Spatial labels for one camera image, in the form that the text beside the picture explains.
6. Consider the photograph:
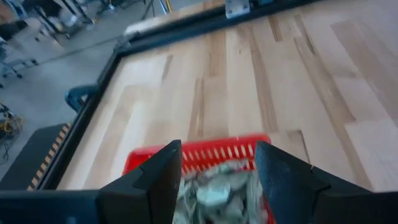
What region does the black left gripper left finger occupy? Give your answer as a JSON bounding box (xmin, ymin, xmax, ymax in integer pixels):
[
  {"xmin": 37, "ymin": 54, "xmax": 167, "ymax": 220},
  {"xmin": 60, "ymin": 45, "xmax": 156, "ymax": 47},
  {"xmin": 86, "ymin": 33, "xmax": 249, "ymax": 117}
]
[{"xmin": 98, "ymin": 139, "xmax": 183, "ymax": 224}]

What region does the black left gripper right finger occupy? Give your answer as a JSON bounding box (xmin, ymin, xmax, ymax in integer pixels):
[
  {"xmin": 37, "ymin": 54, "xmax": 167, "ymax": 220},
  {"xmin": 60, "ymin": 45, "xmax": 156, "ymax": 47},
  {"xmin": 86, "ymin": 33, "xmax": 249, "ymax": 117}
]
[{"xmin": 255, "ymin": 140, "xmax": 374, "ymax": 224}]

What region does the green white wrapper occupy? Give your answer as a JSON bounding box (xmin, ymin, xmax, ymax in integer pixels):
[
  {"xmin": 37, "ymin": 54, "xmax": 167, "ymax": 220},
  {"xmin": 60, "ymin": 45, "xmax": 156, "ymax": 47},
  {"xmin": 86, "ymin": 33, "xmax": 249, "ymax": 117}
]
[
  {"xmin": 245, "ymin": 172, "xmax": 269, "ymax": 224},
  {"xmin": 197, "ymin": 182, "xmax": 233, "ymax": 206},
  {"xmin": 173, "ymin": 179, "xmax": 200, "ymax": 224},
  {"xmin": 211, "ymin": 161, "xmax": 249, "ymax": 187},
  {"xmin": 198, "ymin": 202, "xmax": 249, "ymax": 224}
]

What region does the red plastic basket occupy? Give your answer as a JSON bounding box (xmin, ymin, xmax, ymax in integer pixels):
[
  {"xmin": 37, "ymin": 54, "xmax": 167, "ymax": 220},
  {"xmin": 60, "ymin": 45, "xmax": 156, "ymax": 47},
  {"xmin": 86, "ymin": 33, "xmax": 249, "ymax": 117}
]
[{"xmin": 123, "ymin": 133, "xmax": 276, "ymax": 224}]

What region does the dark table clamp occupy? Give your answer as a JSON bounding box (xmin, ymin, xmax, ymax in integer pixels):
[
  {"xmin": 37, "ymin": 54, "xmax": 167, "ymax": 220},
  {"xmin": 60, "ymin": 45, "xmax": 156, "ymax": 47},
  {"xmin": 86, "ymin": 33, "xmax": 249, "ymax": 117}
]
[{"xmin": 64, "ymin": 84, "xmax": 100, "ymax": 113}]

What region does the black striped floor mat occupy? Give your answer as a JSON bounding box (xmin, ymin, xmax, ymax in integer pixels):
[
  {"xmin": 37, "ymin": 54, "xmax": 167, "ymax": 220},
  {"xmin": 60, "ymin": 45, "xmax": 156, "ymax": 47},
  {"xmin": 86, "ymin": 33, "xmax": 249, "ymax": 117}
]
[{"xmin": 0, "ymin": 123, "xmax": 73, "ymax": 191}]

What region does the black aluminium table frame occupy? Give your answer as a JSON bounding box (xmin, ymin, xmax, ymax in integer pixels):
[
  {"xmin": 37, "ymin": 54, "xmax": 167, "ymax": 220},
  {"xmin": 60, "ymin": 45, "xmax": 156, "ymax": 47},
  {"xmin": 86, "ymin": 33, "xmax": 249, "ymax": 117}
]
[{"xmin": 37, "ymin": 0, "xmax": 312, "ymax": 190}]

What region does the yellow cable bundle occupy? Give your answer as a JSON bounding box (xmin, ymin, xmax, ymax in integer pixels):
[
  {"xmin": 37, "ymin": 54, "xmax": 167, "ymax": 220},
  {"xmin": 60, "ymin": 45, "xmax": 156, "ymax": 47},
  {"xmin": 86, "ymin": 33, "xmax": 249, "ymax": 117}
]
[{"xmin": 0, "ymin": 104, "xmax": 25, "ymax": 162}]

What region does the silver metal bracket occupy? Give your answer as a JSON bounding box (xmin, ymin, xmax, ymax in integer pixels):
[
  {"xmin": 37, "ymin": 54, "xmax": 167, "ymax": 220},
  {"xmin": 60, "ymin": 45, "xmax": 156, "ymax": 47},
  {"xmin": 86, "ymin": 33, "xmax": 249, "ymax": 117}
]
[{"xmin": 225, "ymin": 0, "xmax": 251, "ymax": 19}]

